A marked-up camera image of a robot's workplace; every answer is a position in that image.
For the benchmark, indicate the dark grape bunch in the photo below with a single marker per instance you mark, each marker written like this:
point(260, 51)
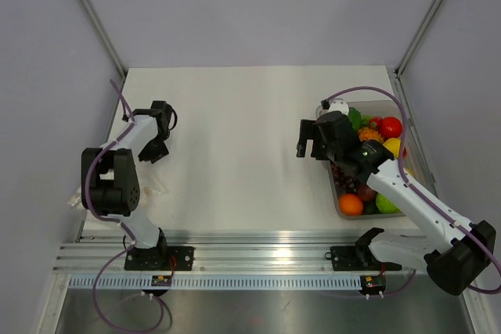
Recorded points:
point(342, 180)

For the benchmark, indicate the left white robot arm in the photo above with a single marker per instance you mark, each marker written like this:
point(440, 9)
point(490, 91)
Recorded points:
point(110, 184)

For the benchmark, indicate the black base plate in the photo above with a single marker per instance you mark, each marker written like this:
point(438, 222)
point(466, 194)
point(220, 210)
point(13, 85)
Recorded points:
point(346, 258)
point(179, 258)

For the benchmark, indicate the aluminium mounting rail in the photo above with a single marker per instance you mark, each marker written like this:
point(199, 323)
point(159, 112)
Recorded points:
point(217, 253)

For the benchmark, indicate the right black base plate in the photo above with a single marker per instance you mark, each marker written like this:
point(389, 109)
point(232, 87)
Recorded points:
point(346, 258)

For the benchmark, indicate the white slotted cable duct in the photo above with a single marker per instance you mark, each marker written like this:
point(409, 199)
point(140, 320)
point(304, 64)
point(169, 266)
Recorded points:
point(218, 282)

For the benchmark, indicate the right aluminium frame post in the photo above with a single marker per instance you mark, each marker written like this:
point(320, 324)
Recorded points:
point(419, 36)

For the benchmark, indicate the aluminium frame post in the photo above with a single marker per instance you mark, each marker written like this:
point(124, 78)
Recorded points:
point(419, 36)
point(103, 37)

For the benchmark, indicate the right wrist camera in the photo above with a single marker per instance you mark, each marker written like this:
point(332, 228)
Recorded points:
point(328, 106)

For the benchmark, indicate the red tomato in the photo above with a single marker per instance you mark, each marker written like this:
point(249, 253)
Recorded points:
point(390, 127)

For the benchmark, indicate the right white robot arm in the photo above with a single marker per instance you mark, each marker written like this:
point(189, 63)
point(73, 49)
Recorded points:
point(455, 250)

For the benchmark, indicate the orange spiky fruit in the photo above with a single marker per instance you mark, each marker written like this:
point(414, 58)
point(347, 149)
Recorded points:
point(368, 133)

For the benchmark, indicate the yellow pear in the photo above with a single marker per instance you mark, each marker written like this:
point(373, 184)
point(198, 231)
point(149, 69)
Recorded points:
point(393, 145)

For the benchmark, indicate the green bell pepper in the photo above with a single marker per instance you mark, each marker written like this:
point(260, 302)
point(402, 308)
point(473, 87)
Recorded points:
point(355, 118)

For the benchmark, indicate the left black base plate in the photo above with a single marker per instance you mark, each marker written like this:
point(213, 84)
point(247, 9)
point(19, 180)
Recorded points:
point(179, 258)

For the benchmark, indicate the dark purple plum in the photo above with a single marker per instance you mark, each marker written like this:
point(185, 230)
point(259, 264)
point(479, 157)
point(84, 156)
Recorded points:
point(365, 193)

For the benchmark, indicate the clear dotted zip bag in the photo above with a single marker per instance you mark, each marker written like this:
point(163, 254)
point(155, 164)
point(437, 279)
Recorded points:
point(150, 186)

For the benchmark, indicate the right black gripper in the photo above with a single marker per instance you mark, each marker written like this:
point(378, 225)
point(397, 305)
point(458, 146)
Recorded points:
point(310, 130)

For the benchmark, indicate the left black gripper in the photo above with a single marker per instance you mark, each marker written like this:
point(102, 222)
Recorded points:
point(157, 154)

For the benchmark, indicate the left aluminium frame post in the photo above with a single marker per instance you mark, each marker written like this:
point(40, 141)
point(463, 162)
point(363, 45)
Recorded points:
point(103, 37)

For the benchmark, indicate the lime green fruit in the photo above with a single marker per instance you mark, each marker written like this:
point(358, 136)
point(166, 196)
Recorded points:
point(385, 206)

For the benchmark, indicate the clear plastic food bin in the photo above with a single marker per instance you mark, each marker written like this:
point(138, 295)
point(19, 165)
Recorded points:
point(372, 113)

